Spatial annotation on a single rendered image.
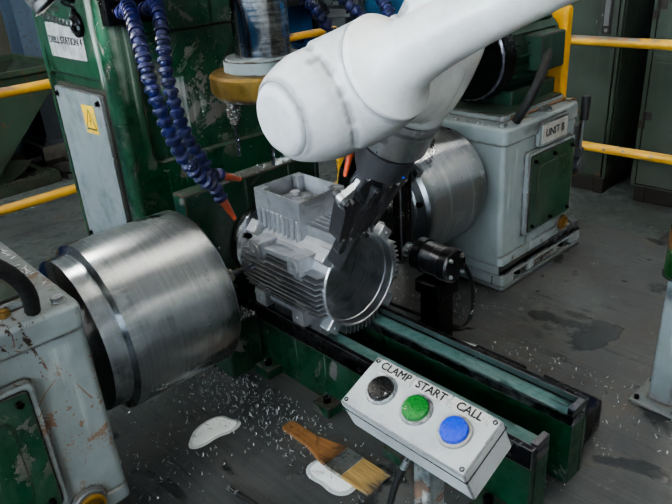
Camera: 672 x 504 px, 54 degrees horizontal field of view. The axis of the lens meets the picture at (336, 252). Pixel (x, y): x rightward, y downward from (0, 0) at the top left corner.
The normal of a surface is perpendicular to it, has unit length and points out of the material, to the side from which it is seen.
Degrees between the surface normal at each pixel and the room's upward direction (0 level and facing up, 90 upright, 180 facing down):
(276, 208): 90
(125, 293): 47
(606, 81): 90
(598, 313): 0
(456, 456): 23
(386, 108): 93
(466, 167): 58
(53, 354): 89
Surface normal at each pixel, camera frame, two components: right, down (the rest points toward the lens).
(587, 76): -0.71, 0.34
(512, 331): -0.07, -0.90
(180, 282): 0.52, -0.30
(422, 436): -0.35, -0.69
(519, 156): 0.69, 0.26
